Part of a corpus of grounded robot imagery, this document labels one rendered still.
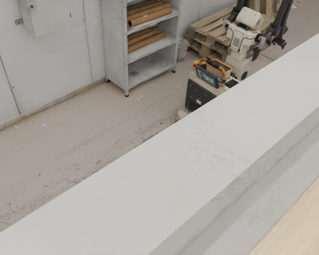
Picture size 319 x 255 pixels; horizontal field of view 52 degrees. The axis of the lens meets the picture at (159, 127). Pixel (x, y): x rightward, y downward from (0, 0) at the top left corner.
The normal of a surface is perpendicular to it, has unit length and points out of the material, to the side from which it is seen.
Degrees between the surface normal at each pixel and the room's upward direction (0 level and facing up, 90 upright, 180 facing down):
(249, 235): 61
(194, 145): 0
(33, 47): 90
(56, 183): 0
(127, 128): 0
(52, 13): 90
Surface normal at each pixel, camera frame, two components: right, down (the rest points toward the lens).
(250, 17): -0.51, -0.15
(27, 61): 0.68, 0.53
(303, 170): 0.62, 0.11
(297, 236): 0.04, -0.72
